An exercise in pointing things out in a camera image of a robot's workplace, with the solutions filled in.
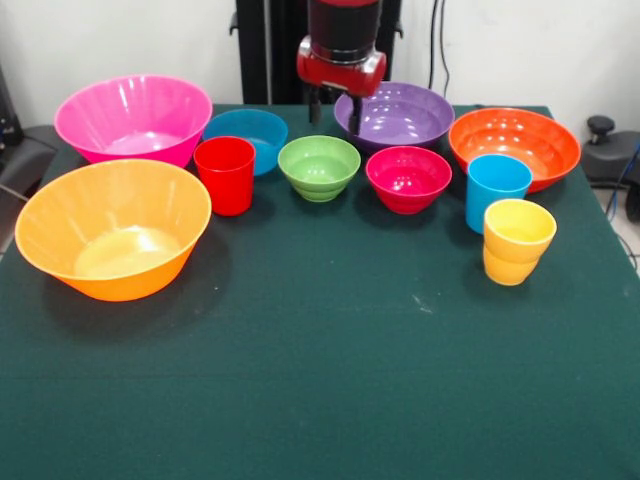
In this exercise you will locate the dark green tablecloth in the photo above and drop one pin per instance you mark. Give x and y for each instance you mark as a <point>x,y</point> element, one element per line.
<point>320,375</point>

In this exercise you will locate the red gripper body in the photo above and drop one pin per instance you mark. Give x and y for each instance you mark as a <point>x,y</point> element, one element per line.
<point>342,77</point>

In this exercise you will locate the green bowl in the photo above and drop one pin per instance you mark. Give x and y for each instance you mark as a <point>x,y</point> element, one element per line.
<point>319,170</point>

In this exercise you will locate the large orange bowl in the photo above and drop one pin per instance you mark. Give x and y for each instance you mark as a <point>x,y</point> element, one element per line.
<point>112,225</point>

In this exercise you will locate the blue cup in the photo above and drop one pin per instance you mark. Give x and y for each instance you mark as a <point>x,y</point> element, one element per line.
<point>495,195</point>

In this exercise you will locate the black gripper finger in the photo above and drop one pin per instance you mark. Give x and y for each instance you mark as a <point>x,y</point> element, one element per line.
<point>315,107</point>
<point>355,115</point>

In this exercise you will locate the large pink bowl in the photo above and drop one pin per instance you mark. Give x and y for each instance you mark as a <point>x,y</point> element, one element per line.
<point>135,115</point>

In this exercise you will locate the purple bowl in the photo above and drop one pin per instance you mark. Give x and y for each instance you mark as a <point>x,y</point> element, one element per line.
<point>410,120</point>

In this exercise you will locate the red-orange bowl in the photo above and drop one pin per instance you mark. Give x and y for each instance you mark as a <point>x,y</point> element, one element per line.
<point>515,145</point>

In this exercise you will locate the blue bowl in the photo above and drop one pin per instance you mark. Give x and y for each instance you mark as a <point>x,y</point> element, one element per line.
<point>260,127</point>

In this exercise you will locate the black controller box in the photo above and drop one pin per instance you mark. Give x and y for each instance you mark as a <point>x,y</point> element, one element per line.
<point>6,110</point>

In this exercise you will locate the yellow cup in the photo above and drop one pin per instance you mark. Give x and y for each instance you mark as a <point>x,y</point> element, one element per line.
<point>517,245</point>

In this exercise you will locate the red cup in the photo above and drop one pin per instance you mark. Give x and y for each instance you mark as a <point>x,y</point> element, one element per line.
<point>225,180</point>

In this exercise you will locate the black pedestal foot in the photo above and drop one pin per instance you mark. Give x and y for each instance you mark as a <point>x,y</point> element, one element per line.
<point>610,150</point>
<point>25,155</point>

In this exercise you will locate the small crimson bowl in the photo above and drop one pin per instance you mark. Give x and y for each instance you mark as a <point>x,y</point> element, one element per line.
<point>408,180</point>

